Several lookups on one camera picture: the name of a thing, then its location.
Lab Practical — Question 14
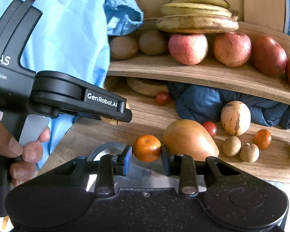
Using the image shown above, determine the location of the yellow green mango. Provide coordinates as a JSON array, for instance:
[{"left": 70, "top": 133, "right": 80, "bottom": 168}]
[{"left": 162, "top": 119, "right": 219, "bottom": 161}]

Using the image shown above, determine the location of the small orange tangerine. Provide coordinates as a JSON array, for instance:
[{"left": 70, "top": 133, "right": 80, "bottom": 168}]
[
  {"left": 132, "top": 135, "right": 161, "bottom": 162},
  {"left": 253, "top": 129, "right": 272, "bottom": 150}
]

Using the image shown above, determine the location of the red cherry tomato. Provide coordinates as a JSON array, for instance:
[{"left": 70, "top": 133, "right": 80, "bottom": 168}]
[
  {"left": 202, "top": 121, "right": 217, "bottom": 138},
  {"left": 155, "top": 92, "right": 170, "bottom": 105}
]

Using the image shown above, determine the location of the brown longan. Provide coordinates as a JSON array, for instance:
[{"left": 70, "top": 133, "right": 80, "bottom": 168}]
[
  {"left": 223, "top": 136, "right": 241, "bottom": 157},
  {"left": 239, "top": 143, "right": 260, "bottom": 163}
]

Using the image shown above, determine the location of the round beige speckled melon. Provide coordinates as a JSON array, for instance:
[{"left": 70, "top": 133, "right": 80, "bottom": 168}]
[{"left": 221, "top": 101, "right": 251, "bottom": 136}]

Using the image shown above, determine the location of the small beige speckled fruit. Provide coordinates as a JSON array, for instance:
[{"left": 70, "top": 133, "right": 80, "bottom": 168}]
[{"left": 100, "top": 116, "right": 123, "bottom": 125}]

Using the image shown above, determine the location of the person's left hand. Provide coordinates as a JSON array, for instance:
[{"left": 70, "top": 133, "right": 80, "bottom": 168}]
[{"left": 0, "top": 121, "right": 50, "bottom": 186}]

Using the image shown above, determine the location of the metal baking tray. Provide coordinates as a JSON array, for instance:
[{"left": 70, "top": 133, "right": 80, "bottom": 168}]
[{"left": 85, "top": 141, "right": 207, "bottom": 193}]

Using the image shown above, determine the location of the beige fruit under shelf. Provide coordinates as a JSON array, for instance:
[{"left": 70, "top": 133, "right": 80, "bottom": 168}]
[{"left": 126, "top": 77, "right": 169, "bottom": 97}]

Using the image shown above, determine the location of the dark blue quilted cloth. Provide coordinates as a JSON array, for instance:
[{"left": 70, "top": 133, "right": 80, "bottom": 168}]
[{"left": 167, "top": 82, "right": 290, "bottom": 129}]

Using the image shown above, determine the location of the kiwi left brown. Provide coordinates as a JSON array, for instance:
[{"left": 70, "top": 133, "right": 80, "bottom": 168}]
[{"left": 110, "top": 36, "right": 139, "bottom": 60}]

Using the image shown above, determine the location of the kiwi brown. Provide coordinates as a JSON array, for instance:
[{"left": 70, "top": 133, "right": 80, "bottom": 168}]
[
  {"left": 138, "top": 29, "right": 167, "bottom": 55},
  {"left": 110, "top": 36, "right": 139, "bottom": 60}
]

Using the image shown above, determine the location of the light blue garment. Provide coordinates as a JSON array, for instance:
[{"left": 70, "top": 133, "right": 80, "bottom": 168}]
[{"left": 0, "top": 0, "right": 143, "bottom": 170}]

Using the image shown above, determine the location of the kiwi right brown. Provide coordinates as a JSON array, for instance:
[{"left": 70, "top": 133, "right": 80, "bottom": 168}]
[{"left": 138, "top": 29, "right": 167, "bottom": 55}]

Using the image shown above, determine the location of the pale red apple leftmost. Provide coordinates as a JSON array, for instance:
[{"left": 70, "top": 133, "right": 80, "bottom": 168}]
[{"left": 168, "top": 34, "right": 208, "bottom": 66}]

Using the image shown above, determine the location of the wooden desk shelf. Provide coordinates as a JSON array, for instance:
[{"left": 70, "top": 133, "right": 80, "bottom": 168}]
[{"left": 103, "top": 16, "right": 290, "bottom": 109}]

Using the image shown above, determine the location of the banana bunch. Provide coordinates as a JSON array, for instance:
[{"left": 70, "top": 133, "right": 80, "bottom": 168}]
[{"left": 156, "top": 0, "right": 239, "bottom": 34}]

